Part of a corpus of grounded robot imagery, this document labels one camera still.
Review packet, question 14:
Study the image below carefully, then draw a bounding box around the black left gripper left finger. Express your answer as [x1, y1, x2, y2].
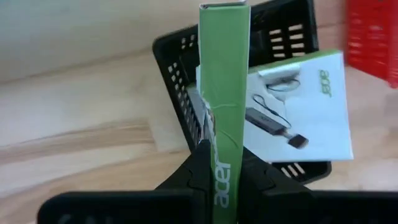
[155, 139, 215, 195]

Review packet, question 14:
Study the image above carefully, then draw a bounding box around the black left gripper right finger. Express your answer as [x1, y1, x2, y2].
[238, 146, 312, 197]

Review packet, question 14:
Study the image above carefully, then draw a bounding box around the white green acer box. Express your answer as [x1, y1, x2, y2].
[186, 49, 354, 164]
[198, 1, 251, 224]

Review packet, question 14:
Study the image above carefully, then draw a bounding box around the red slotted plastic basket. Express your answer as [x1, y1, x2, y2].
[345, 0, 398, 88]

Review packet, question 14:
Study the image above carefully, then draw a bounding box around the black slotted plastic basket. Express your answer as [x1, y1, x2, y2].
[152, 0, 332, 185]

